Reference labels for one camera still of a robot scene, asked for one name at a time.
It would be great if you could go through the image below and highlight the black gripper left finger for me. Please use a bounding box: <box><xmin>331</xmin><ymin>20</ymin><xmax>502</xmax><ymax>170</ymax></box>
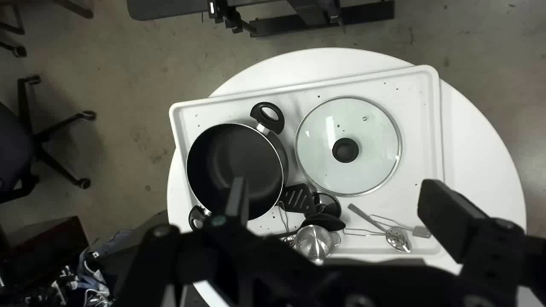
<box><xmin>224</xmin><ymin>175</ymin><xmax>253</xmax><ymax>226</ymax></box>

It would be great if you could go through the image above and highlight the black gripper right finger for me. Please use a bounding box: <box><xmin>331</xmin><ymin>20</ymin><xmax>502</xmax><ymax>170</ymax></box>
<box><xmin>417</xmin><ymin>177</ymin><xmax>526</xmax><ymax>281</ymax></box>

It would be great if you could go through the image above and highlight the clear glass lid black knob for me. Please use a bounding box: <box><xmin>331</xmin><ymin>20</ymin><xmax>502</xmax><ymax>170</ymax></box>
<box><xmin>294</xmin><ymin>93</ymin><xmax>405</xmax><ymax>197</ymax></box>

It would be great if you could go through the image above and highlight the white rectangular tray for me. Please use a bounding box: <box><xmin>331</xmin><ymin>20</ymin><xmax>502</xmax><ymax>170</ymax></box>
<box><xmin>167</xmin><ymin>63</ymin><xmax>447</xmax><ymax>269</ymax></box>

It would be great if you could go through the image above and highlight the black metal stand base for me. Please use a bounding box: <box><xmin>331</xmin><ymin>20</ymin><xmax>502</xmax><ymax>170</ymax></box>
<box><xmin>125</xmin><ymin>0</ymin><xmax>398</xmax><ymax>39</ymax></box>

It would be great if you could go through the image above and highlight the dark box with clutter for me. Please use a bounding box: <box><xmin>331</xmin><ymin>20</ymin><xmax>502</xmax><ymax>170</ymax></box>
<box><xmin>0</xmin><ymin>214</ymin><xmax>116</xmax><ymax>307</ymax></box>

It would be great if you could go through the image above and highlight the black office chair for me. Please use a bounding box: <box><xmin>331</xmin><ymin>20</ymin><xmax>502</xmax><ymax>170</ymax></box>
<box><xmin>0</xmin><ymin>73</ymin><xmax>99</xmax><ymax>206</ymax></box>

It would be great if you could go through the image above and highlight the black pot with two handles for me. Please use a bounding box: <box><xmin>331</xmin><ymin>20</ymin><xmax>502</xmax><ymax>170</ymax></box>
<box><xmin>186</xmin><ymin>100</ymin><xmax>289</xmax><ymax>232</ymax></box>

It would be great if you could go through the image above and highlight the steel measuring cup black handle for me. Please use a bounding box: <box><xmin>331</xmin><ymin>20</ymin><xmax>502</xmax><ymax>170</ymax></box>
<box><xmin>280</xmin><ymin>182</ymin><xmax>348</xmax><ymax>266</ymax></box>

